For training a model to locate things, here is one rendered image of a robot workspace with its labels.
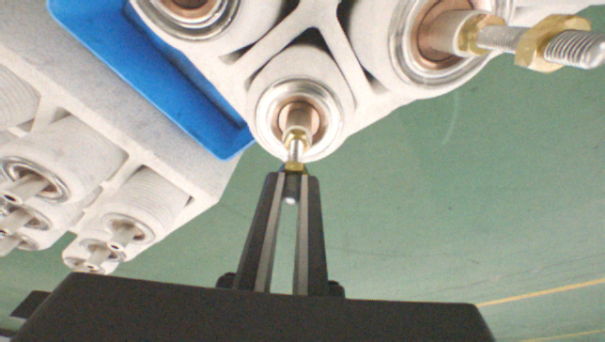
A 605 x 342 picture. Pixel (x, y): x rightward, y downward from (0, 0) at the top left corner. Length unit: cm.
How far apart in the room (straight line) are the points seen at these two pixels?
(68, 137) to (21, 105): 7
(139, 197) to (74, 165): 8
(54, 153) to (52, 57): 13
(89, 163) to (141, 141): 7
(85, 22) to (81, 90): 10
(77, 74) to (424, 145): 64
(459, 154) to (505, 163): 14
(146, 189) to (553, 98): 79
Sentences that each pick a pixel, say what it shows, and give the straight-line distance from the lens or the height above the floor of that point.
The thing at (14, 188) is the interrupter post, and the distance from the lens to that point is 38.
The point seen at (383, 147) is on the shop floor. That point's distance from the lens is 51.
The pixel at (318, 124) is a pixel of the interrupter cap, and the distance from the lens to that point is 17.
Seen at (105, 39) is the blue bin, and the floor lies 9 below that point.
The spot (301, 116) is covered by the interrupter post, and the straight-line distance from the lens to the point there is 16.
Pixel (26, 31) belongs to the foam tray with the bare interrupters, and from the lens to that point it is 44.
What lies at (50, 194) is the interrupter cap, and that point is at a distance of 40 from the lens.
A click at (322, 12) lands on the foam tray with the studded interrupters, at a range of 23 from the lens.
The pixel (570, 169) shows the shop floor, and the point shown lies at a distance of 88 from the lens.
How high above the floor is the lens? 41
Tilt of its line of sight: 51 degrees down
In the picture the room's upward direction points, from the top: 177 degrees counter-clockwise
